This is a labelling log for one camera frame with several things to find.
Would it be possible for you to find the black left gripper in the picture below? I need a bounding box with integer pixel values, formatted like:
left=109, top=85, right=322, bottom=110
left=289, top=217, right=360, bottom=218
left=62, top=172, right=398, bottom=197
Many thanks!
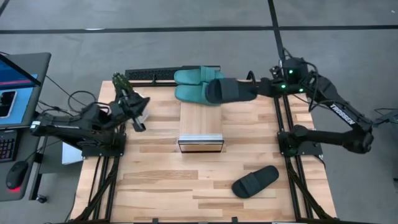
left=117, top=93, right=150, bottom=123

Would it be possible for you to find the black rubber slide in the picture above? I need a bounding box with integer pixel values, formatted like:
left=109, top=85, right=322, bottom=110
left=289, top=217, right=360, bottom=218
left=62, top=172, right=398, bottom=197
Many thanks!
left=205, top=77, right=259, bottom=105
left=231, top=165, right=280, bottom=199

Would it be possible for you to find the green cactus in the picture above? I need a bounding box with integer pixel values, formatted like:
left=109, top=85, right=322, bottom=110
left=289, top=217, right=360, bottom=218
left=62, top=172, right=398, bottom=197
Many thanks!
left=111, top=72, right=134, bottom=98

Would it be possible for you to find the black keyboard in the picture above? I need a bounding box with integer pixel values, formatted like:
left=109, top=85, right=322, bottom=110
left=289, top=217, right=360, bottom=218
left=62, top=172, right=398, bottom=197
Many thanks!
left=124, top=66, right=175, bottom=82

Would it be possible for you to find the white box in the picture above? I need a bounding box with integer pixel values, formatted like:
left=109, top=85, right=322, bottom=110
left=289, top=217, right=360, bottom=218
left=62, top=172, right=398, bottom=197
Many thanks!
left=61, top=142, right=84, bottom=166

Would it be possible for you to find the grey side desk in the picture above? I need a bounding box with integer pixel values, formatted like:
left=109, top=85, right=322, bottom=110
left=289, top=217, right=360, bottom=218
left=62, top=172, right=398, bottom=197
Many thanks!
left=0, top=52, right=52, bottom=202

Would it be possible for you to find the open laptop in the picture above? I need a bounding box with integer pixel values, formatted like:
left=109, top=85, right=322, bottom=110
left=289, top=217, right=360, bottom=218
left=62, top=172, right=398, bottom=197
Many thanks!
left=0, top=52, right=44, bottom=164

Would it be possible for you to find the black computer mouse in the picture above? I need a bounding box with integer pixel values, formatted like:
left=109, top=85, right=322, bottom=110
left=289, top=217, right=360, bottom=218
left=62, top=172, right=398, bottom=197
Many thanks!
left=5, top=161, right=29, bottom=190

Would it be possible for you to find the wooden shelf black metal frame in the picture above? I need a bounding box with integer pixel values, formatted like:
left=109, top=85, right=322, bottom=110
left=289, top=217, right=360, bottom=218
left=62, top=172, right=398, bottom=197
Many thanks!
left=177, top=65, right=225, bottom=154

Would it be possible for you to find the black aluminium table frame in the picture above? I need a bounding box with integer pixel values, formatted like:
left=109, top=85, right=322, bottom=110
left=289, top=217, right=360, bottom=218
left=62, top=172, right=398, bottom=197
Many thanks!
left=70, top=79, right=340, bottom=224

